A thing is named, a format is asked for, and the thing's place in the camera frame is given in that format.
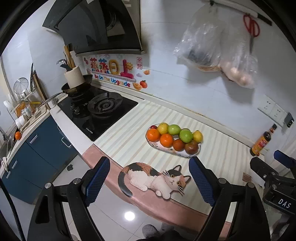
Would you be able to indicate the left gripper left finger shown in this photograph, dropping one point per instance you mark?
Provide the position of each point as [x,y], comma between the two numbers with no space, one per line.
[94,179]

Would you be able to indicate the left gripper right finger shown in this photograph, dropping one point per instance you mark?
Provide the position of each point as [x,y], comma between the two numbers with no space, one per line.
[205,180]

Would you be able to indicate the bruised red apple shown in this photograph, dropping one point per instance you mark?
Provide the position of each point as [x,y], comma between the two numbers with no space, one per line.
[191,147]

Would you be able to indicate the dark orange mandarin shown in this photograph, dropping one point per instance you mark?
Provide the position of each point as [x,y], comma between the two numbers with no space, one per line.
[178,145]

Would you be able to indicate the large yellow lemon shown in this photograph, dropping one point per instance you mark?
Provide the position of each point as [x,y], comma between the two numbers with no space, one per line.
[197,136]

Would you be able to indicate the large green lime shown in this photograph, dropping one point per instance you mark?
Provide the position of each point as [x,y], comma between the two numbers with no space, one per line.
[186,135]

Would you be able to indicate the small green lime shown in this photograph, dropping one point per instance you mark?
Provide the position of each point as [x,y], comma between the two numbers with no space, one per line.
[174,129]

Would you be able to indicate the floral ceramic fruit plate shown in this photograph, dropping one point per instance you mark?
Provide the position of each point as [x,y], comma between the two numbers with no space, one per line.
[170,150]

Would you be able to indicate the orange-label sauce bottle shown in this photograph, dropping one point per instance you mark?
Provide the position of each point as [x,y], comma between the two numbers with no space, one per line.
[262,141]

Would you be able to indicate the blue kitchen cabinet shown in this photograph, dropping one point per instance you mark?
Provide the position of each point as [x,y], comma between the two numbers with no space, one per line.
[39,160]

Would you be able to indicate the orange mandarin middle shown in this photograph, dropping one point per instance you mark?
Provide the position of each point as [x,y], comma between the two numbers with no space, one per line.
[166,140]

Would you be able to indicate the striped cat placemat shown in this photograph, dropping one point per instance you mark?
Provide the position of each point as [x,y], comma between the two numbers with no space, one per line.
[125,143]

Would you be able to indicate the small yellow lemon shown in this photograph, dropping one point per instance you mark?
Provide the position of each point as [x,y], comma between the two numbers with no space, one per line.
[163,128]

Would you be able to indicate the black gas stove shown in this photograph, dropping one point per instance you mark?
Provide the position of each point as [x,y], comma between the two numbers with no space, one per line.
[96,110]

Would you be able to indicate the orange mandarin far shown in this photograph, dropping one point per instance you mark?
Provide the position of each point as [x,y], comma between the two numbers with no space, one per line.
[153,135]

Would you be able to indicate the black frying pan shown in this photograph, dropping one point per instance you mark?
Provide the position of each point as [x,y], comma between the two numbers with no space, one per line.
[75,91]

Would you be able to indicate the dish drying rack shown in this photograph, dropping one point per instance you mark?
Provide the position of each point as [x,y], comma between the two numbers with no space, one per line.
[22,105]

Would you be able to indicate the cream utensil holder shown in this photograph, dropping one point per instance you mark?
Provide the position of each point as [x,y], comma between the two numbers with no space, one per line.
[74,77]

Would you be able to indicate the clear plastic bag hanging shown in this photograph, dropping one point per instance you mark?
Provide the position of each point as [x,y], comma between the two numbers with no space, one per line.
[211,45]

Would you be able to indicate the black range hood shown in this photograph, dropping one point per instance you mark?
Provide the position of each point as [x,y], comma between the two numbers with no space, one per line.
[97,27]

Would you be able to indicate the white wall socket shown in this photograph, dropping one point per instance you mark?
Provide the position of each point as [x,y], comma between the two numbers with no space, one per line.
[272,110]

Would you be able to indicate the colourful wall sticker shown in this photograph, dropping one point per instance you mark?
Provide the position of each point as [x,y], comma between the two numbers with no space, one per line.
[124,70]

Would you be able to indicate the red-handled scissors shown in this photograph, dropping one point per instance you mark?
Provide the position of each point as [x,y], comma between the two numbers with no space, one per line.
[253,29]

